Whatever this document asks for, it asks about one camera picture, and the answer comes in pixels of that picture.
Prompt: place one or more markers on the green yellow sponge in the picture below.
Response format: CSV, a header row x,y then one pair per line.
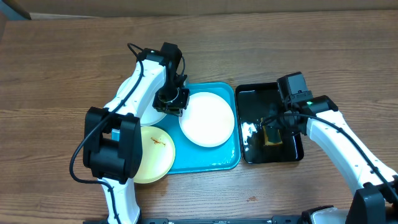
x,y
271,136

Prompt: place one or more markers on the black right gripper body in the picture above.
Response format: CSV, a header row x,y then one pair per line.
x,y
280,117

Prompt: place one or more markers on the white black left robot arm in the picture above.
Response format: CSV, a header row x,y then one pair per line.
x,y
112,145

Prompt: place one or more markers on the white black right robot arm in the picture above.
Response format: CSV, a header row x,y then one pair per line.
x,y
372,183

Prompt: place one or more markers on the white plate with dark stain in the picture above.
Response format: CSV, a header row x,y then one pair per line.
x,y
141,101

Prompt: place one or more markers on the yellow plate with stain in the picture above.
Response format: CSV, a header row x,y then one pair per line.
x,y
158,155

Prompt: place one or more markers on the white plate with red stain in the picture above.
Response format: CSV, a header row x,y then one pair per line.
x,y
208,120

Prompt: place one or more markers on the black plastic tray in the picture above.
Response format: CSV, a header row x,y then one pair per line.
x,y
252,101

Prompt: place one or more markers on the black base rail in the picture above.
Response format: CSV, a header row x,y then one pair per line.
x,y
278,219

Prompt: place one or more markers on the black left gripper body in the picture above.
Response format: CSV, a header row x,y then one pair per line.
x,y
171,99

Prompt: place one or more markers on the blue plastic tray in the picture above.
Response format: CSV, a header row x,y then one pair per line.
x,y
193,158

